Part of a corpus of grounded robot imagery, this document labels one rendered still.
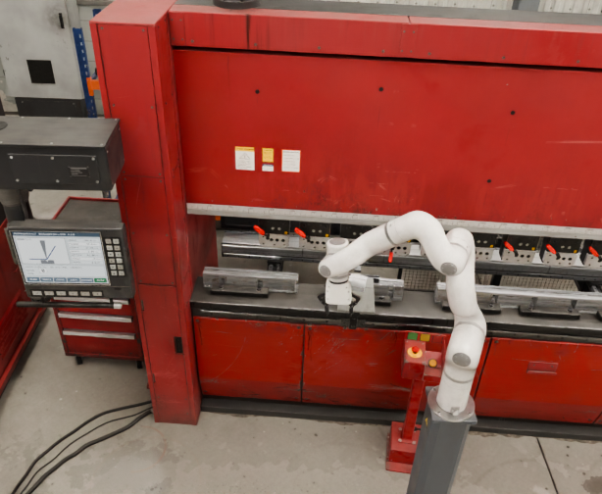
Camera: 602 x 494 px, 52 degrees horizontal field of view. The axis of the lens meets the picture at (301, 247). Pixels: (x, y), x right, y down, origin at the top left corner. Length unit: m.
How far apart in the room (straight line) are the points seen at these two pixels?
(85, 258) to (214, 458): 1.52
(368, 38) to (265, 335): 1.62
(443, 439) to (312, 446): 1.17
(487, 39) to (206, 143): 1.26
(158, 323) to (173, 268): 0.38
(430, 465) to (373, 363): 0.80
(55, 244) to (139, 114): 0.62
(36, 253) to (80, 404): 1.56
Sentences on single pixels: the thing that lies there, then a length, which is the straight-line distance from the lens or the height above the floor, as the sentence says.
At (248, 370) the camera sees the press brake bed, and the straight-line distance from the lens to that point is 3.53.
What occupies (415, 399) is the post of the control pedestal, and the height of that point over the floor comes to 0.46.
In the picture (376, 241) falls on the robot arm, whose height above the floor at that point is 1.72.
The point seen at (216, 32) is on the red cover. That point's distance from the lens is 2.62.
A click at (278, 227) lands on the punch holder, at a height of 1.29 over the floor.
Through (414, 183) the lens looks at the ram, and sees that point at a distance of 2.87.
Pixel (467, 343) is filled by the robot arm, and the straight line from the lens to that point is 2.31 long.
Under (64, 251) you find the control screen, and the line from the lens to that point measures 2.64.
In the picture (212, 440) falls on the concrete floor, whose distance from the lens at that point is 3.72.
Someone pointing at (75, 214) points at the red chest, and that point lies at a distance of 3.85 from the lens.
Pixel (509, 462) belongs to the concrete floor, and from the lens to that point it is 3.85.
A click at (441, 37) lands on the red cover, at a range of 2.60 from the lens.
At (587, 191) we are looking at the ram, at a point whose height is 1.60.
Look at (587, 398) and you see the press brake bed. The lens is 3.83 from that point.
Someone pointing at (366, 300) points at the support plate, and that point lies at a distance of 3.05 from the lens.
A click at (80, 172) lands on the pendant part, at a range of 2.44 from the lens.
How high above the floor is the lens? 2.96
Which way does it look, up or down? 35 degrees down
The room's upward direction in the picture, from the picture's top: 2 degrees clockwise
